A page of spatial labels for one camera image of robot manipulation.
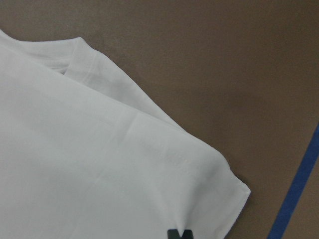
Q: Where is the white long-sleeve printed shirt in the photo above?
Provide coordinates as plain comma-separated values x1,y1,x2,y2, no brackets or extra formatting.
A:
0,33,250,239

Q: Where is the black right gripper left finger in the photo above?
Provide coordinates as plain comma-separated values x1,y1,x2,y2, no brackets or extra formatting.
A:
167,229,180,239

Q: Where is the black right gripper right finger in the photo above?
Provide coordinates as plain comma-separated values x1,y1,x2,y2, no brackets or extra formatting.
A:
181,229,194,239

